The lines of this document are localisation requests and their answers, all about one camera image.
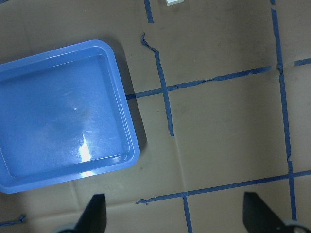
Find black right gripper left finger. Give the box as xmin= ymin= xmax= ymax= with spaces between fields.
xmin=73 ymin=194 xmax=107 ymax=233

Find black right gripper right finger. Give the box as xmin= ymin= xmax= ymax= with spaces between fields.
xmin=243 ymin=192 xmax=285 ymax=233

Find small white building block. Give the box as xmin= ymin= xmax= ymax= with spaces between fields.
xmin=166 ymin=0 xmax=184 ymax=6

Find blue plastic tray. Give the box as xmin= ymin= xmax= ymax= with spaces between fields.
xmin=0 ymin=40 xmax=140 ymax=194

